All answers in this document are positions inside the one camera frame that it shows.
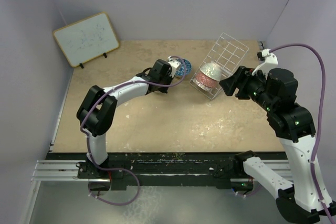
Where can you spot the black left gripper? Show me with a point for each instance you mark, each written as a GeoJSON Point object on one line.
{"type": "Point", "coordinates": [169, 76]}

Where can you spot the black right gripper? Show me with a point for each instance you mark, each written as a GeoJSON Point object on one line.
{"type": "Point", "coordinates": [243, 77]}

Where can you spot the blue triangle pattern bowl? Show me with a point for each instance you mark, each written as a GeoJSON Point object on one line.
{"type": "Point", "coordinates": [184, 69]}

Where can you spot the white bowl maroon pattern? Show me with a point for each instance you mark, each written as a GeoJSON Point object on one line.
{"type": "Point", "coordinates": [203, 87]}

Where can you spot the white bowl green pattern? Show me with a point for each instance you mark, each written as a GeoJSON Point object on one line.
{"type": "Point", "coordinates": [212, 70]}

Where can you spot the orange floral pattern bowl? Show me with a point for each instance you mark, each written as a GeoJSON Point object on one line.
{"type": "Point", "coordinates": [205, 80]}

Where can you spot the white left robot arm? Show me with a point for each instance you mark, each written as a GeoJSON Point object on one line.
{"type": "Point", "coordinates": [98, 109]}

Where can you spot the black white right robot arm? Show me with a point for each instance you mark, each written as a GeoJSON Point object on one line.
{"type": "Point", "coordinates": [305, 198]}

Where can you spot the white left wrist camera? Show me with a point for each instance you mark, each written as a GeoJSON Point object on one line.
{"type": "Point", "coordinates": [174, 62]}

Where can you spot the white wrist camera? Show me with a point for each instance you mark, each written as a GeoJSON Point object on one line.
{"type": "Point", "coordinates": [269, 61]}
{"type": "Point", "coordinates": [174, 62]}

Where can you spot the white wire dish rack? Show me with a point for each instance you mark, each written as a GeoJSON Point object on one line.
{"type": "Point", "coordinates": [228, 53]}

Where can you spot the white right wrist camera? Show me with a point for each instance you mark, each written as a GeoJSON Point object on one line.
{"type": "Point", "coordinates": [269, 61]}

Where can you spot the small whiteboard yellow frame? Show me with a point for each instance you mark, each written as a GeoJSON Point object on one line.
{"type": "Point", "coordinates": [86, 39]}

